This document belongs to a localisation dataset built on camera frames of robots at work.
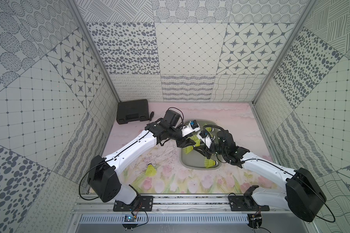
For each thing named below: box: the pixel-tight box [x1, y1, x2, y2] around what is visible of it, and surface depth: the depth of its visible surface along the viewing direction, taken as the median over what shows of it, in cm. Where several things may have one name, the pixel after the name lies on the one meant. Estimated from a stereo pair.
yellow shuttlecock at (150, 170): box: [145, 162, 158, 177], surface depth 86 cm
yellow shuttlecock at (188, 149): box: [182, 145, 194, 155], surface depth 92 cm
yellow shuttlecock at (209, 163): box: [204, 158, 219, 169], surface depth 87 cm
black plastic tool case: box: [116, 99, 150, 125], surface depth 109 cm
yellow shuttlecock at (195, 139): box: [189, 133, 201, 147], surface depth 75 cm
